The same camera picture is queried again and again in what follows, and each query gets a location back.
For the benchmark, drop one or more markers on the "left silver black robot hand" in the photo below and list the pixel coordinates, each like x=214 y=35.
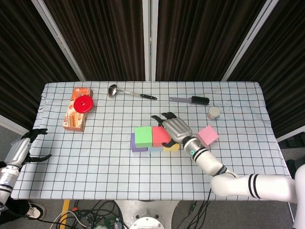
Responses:
x=17 y=152

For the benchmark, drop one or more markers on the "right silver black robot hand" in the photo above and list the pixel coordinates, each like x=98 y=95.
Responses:
x=178 y=130

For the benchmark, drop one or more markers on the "yellow foam cube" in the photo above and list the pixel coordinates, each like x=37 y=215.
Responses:
x=172 y=149

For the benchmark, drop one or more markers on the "red foam cube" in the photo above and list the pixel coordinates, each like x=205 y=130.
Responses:
x=159 y=137

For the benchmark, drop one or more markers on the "pink foam cube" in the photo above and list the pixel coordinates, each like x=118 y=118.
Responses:
x=207 y=135

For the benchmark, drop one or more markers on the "light blue foam cube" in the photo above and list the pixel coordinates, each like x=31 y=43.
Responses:
x=156 y=149

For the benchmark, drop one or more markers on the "green foam cube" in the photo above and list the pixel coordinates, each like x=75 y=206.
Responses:
x=143 y=136

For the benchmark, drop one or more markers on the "purple foam cube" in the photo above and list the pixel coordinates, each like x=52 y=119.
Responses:
x=133 y=146

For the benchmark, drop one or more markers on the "grey brush black bristles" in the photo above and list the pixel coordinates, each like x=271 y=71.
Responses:
x=200 y=100

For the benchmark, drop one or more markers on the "small white jar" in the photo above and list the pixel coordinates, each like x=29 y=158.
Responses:
x=214 y=112

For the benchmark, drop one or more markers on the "white black sneaker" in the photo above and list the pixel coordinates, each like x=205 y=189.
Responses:
x=35 y=211

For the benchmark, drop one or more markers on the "orange snack box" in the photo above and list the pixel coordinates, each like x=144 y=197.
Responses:
x=74 y=119

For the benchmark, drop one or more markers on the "white black grid tablecloth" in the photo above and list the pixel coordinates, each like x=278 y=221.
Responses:
x=119 y=171

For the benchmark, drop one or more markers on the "red round plastic lid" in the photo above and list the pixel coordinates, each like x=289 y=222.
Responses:
x=83 y=104

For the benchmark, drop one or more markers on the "dark pleated curtain panel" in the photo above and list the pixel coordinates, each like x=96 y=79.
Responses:
x=286 y=59
x=202 y=40
x=102 y=40
x=21 y=59

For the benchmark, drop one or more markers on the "power strip with plugs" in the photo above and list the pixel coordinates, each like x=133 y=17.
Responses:
x=107 y=223

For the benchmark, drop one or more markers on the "white partition base rail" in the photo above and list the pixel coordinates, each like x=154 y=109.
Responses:
x=12 y=125
x=293 y=134

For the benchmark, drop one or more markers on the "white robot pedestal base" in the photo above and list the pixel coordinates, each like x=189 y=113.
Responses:
x=147 y=207

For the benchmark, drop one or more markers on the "white upright frame post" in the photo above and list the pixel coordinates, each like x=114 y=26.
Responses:
x=146 y=40

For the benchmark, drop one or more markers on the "white slanted frame post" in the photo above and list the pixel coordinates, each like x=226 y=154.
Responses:
x=248 y=40
x=60 y=40

